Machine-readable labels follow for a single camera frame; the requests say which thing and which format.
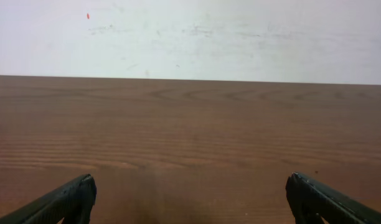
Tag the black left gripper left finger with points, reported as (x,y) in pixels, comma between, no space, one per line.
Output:
(70,203)

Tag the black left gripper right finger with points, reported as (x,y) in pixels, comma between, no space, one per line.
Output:
(313,202)

